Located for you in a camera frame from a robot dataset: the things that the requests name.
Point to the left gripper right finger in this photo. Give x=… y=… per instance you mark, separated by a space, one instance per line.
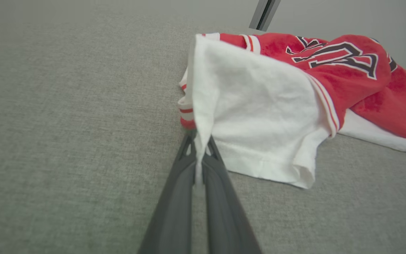
x=224 y=218

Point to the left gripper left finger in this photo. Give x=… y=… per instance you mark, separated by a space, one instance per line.
x=174 y=211

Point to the red and white basketball jersey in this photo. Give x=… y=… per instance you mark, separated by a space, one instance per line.
x=259 y=106

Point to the grey fabric sofa cushion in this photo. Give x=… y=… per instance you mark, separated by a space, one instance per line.
x=65 y=141

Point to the grey door frame post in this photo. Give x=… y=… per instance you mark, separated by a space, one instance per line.
x=263 y=14

